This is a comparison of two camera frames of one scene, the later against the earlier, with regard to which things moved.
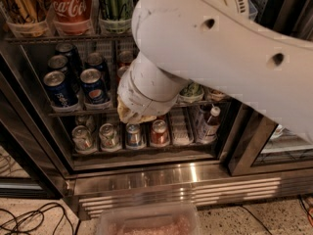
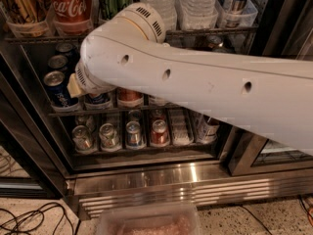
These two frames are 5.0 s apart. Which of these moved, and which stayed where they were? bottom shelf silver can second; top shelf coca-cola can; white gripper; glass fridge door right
Moved: white gripper
Stayed: glass fridge door right; bottom shelf silver can second; top shelf coca-cola can
